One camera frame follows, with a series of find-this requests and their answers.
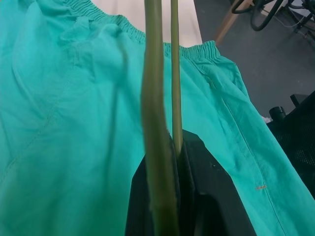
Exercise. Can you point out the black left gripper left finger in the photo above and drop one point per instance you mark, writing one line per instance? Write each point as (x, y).
(137, 209)

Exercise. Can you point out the light wooden leg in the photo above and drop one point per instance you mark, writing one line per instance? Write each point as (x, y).
(227, 22)

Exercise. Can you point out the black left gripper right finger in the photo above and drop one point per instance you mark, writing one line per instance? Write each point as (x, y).
(211, 209)

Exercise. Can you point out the teal shorts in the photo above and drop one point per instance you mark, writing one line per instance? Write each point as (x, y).
(73, 123)

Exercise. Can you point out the black mesh chair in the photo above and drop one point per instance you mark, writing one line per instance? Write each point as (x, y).
(295, 137)

